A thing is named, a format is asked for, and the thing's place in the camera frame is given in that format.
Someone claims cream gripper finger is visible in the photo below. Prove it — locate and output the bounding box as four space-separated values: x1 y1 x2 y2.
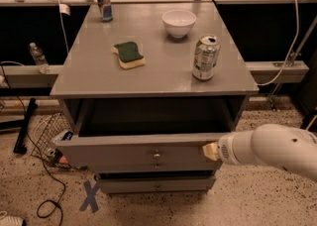
202 142 219 161

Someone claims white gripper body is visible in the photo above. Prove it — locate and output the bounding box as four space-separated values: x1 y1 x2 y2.
217 133 240 165

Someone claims grey top drawer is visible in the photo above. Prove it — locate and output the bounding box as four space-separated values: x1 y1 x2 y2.
57 97 237 167

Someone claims grey drawer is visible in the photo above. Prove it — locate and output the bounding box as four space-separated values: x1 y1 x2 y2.
57 97 237 167
89 161 222 173
97 175 216 194

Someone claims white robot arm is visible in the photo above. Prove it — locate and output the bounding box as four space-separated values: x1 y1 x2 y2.
203 124 317 181

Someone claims grey bottom drawer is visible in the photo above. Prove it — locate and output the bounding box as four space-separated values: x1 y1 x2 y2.
97 175 216 194

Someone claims grey drawer cabinet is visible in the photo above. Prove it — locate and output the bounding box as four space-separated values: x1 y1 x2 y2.
51 2 258 181

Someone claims grey middle drawer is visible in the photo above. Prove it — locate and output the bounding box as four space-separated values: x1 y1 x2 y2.
89 161 222 173

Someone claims green and silver soda can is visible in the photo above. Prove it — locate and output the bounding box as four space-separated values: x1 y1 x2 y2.
192 35 221 81

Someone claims green and yellow sponge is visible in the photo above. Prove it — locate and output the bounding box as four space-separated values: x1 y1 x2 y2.
113 42 146 70

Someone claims blue tape cross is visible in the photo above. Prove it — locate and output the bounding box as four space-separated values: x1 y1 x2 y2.
79 180 99 213

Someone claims white bowl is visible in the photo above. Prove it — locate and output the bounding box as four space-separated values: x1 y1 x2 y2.
161 10 197 38

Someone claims blue energy drink can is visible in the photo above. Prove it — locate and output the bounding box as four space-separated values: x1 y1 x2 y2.
97 0 113 22

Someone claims clear plastic water bottle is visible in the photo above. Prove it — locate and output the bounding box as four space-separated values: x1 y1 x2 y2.
29 43 51 74

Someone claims black bar on floor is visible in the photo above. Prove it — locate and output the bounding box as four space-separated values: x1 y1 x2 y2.
13 98 37 155

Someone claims white cable right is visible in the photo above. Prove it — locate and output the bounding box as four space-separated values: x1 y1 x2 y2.
257 0 301 87

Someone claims wire basket with trash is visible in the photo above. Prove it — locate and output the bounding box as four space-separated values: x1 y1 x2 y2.
31 113 73 169

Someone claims black cable on floor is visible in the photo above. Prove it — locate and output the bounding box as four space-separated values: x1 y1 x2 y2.
0 65 67 226

